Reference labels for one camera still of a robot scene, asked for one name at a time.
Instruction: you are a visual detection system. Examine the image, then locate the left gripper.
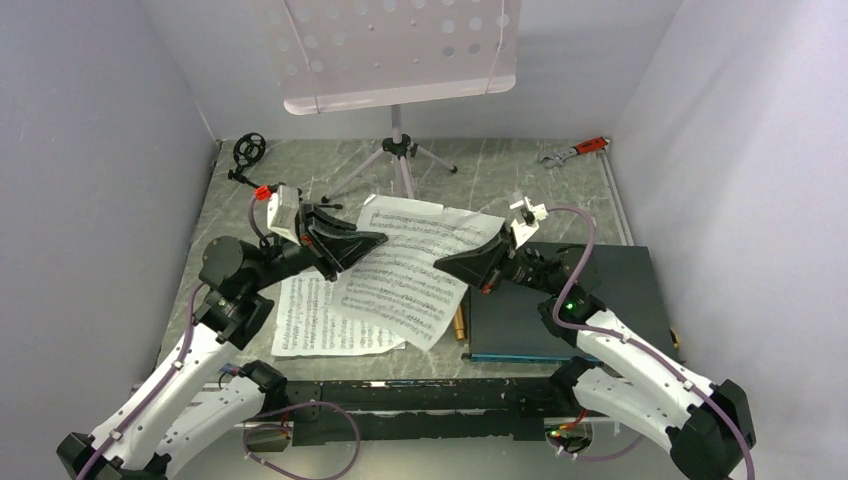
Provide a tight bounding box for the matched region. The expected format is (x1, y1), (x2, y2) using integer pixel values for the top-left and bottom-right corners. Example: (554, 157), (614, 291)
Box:
(246, 202), (388, 293)

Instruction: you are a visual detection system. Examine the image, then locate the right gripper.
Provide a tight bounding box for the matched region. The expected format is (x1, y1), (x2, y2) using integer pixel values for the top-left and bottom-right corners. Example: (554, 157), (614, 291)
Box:
(434, 221), (561, 296)

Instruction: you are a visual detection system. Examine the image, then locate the sheet music page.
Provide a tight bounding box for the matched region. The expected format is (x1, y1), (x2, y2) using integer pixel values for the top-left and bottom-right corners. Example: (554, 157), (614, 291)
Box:
(271, 271), (406, 358)
(331, 195), (504, 351)

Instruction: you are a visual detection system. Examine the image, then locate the lilac music stand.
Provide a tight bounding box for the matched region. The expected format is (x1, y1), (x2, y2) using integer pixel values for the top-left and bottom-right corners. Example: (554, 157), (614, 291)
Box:
(251, 0), (522, 198)

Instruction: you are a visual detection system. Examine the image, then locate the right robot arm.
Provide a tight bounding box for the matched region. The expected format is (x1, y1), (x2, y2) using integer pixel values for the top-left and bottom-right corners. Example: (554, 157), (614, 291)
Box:
(433, 227), (756, 479)

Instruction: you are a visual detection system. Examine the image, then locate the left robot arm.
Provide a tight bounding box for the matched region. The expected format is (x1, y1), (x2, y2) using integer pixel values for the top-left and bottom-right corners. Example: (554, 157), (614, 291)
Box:
(57, 203), (388, 479)

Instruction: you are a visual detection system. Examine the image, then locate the gold microphone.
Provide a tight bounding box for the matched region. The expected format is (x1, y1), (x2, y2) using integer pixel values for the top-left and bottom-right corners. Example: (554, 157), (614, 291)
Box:
(452, 305), (468, 341)

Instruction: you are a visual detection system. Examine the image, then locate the dark blue flat box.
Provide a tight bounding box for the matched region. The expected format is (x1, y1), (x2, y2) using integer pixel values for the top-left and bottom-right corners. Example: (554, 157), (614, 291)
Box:
(466, 245), (678, 363)

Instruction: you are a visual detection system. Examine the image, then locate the black microphone stand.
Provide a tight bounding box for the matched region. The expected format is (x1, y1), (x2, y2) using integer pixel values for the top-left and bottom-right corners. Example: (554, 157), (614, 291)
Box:
(227, 132), (344, 218)

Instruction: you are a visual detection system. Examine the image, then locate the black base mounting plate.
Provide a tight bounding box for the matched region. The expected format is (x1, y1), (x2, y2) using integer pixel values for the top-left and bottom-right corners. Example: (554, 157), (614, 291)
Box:
(248, 377), (583, 446)

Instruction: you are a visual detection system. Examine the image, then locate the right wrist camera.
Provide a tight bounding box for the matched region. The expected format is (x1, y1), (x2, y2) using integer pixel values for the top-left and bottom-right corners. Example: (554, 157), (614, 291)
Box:
(509, 190), (548, 248)

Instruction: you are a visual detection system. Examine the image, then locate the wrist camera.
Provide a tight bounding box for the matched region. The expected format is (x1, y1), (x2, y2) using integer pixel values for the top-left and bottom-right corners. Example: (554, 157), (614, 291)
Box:
(509, 190), (548, 248)
(254, 184), (301, 243)

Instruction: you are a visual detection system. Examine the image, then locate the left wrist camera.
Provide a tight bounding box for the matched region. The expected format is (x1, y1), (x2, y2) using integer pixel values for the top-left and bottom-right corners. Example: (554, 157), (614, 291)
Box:
(254, 184), (301, 243)

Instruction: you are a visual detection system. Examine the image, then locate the aluminium frame rail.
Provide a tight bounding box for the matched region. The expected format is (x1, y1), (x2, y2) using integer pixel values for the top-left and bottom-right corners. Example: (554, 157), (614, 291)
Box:
(120, 376), (702, 429)

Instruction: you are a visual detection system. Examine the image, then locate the orange handled adjustable wrench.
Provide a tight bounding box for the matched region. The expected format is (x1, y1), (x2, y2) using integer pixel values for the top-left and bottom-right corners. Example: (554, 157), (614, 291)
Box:
(537, 136), (612, 169)

